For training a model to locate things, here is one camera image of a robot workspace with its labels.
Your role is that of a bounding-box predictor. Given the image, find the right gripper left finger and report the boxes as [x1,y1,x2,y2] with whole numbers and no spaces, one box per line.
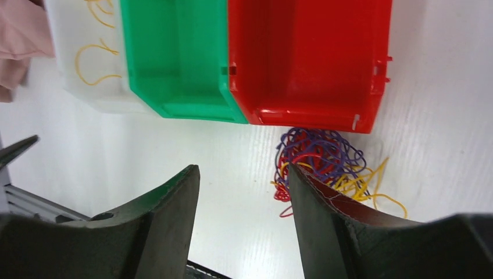
[1,165,200,278]

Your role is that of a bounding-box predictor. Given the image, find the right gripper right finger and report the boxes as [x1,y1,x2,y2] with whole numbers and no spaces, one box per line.
[288,165,492,278]

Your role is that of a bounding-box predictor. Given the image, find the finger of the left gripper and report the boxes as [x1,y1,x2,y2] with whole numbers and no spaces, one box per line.
[1,135,39,170]

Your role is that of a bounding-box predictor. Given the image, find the yellow cables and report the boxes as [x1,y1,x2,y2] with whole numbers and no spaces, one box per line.
[74,0,408,220]

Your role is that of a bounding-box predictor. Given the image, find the purple cables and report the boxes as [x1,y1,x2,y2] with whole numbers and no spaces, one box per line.
[274,127,370,185]

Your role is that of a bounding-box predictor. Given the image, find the red cables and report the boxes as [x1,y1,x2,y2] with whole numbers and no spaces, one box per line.
[273,128,340,219]

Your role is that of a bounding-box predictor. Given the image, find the pink cloth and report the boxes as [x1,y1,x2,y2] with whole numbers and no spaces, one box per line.
[1,0,55,103]

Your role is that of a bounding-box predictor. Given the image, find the clear plastic bin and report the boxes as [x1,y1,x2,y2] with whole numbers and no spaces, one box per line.
[45,0,157,116]

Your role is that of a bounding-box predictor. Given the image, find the red plastic bin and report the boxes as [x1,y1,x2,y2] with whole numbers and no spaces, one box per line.
[227,0,392,134]

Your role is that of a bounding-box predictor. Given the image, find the green plastic bin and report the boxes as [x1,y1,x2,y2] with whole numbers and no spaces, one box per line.
[120,0,247,124]

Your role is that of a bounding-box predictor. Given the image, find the white comb cable duct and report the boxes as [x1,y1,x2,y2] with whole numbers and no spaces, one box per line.
[3,184,90,224]

